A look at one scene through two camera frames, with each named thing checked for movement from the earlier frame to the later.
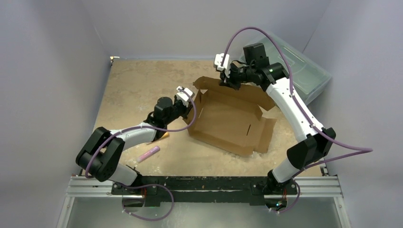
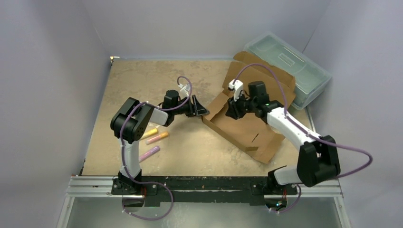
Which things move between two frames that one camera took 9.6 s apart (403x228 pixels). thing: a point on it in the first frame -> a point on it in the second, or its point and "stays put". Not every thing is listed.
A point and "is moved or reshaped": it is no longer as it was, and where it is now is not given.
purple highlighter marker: [148, 154] stays put
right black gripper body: [229, 81] -> [233, 109]
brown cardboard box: [230, 118] is moved or reshaped
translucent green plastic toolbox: [308, 76] stays put
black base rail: [201, 191] stays put
